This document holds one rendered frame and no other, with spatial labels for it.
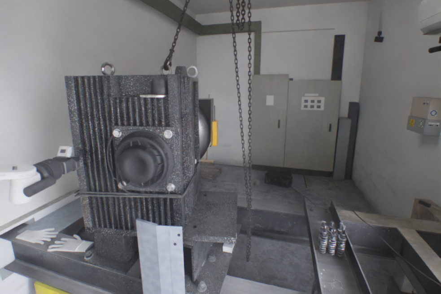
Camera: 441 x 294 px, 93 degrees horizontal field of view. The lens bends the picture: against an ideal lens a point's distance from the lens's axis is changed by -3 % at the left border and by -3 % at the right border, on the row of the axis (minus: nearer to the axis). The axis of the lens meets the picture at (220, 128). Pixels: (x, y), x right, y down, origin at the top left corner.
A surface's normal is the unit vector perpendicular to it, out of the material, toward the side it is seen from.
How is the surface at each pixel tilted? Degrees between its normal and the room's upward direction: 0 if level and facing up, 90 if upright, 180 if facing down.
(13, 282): 90
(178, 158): 90
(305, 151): 90
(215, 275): 0
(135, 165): 90
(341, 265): 0
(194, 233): 0
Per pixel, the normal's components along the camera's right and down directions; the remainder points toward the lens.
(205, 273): 0.00, -0.98
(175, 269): -0.05, 0.19
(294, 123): -0.27, 0.18
